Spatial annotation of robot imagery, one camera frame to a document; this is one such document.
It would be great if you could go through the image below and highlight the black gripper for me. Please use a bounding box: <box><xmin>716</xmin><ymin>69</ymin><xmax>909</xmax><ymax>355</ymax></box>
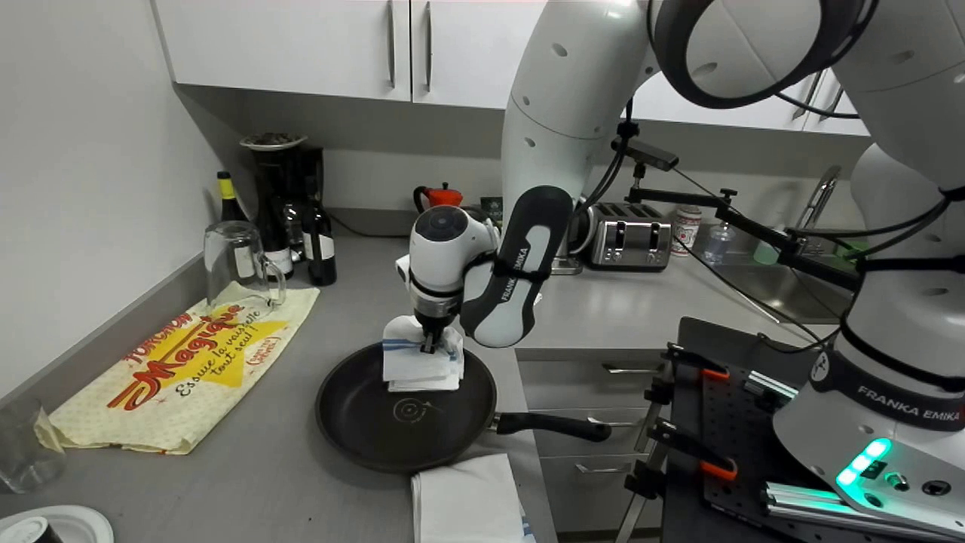
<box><xmin>408</xmin><ymin>288</ymin><xmax>464</xmax><ymax>355</ymax></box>

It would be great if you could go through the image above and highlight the white towel with blue stripes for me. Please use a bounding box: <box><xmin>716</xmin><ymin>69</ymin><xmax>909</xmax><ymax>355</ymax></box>
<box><xmin>379</xmin><ymin>314</ymin><xmax>468</xmax><ymax>397</ymax></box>

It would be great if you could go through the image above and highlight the black frying pan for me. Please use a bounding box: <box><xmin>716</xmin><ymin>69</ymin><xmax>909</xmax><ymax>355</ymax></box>
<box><xmin>317</xmin><ymin>340</ymin><xmax>617</xmax><ymax>477</ymax></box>

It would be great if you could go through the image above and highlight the folded plain white towel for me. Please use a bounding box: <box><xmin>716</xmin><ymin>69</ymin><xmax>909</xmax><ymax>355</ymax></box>
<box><xmin>408</xmin><ymin>451</ymin><xmax>533</xmax><ymax>543</ymax></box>

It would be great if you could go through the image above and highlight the yellow printed tea towel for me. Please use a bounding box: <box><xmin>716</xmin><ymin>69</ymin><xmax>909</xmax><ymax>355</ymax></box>
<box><xmin>30</xmin><ymin>279</ymin><xmax>322</xmax><ymax>462</ymax></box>

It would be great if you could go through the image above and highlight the red kettle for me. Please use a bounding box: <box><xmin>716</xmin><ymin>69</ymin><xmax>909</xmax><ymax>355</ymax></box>
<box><xmin>409</xmin><ymin>182</ymin><xmax>468</xmax><ymax>219</ymax></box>

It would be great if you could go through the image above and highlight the dark wine bottle white label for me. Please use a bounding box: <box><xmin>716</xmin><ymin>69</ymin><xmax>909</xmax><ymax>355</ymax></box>
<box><xmin>303</xmin><ymin>193</ymin><xmax>341</xmax><ymax>289</ymax></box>

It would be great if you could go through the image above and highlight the clear glass mug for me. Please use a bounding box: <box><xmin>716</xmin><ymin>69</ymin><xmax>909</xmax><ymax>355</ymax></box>
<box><xmin>202</xmin><ymin>219</ymin><xmax>294</xmax><ymax>310</ymax></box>

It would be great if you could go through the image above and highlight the silver toaster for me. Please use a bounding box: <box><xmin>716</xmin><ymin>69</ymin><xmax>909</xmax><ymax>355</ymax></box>
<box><xmin>585</xmin><ymin>200</ymin><xmax>676</xmax><ymax>276</ymax></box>

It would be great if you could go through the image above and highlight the black coffee maker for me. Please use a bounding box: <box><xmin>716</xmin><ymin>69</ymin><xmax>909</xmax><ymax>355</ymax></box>
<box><xmin>236</xmin><ymin>130</ymin><xmax>329</xmax><ymax>280</ymax></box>

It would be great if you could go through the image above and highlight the wine bottle with yellow cap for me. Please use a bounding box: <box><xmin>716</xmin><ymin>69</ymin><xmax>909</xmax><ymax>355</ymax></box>
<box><xmin>215</xmin><ymin>170</ymin><xmax>258</xmax><ymax>288</ymax></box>

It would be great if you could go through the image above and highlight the clear cup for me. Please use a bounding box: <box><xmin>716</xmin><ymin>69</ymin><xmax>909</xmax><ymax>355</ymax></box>
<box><xmin>671</xmin><ymin>202</ymin><xmax>709</xmax><ymax>251</ymax></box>

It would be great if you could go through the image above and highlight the black perforated mounting board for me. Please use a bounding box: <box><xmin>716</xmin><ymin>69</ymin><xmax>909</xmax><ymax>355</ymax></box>
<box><xmin>665</xmin><ymin>314</ymin><xmax>861</xmax><ymax>543</ymax></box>

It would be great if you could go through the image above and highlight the steel sink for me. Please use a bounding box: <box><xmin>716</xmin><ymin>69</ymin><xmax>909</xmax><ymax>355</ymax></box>
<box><xmin>702</xmin><ymin>222</ymin><xmax>861</xmax><ymax>316</ymax></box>

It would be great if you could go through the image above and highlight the small white plate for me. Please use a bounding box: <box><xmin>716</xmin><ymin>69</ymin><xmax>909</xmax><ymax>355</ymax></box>
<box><xmin>0</xmin><ymin>502</ymin><xmax>121</xmax><ymax>543</ymax></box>

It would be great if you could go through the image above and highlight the chrome faucet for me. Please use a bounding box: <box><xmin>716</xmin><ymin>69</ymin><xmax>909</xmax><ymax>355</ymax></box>
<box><xmin>791</xmin><ymin>164</ymin><xmax>849</xmax><ymax>236</ymax></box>

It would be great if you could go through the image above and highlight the black clamp with orange handle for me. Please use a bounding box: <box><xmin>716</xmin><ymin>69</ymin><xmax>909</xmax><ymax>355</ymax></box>
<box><xmin>645</xmin><ymin>340</ymin><xmax>739</xmax><ymax>404</ymax></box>
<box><xmin>623</xmin><ymin>419</ymin><xmax>745</xmax><ymax>543</ymax></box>

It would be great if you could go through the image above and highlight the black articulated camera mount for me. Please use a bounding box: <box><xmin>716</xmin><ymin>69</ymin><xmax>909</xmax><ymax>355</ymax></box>
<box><xmin>611</xmin><ymin>117</ymin><xmax>869</xmax><ymax>296</ymax></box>

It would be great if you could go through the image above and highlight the white wall cabinet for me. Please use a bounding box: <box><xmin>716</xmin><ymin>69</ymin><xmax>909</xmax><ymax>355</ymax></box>
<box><xmin>151</xmin><ymin>0</ymin><xmax>553</xmax><ymax>161</ymax></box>
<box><xmin>631</xmin><ymin>66</ymin><xmax>874</xmax><ymax>143</ymax></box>

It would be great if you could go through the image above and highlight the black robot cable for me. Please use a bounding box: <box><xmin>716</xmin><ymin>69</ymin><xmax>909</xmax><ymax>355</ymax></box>
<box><xmin>782</xmin><ymin>184</ymin><xmax>965</xmax><ymax>270</ymax></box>

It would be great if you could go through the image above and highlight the aluminium rail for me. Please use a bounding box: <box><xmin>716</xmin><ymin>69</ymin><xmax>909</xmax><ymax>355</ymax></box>
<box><xmin>760</xmin><ymin>481</ymin><xmax>965</xmax><ymax>537</ymax></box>

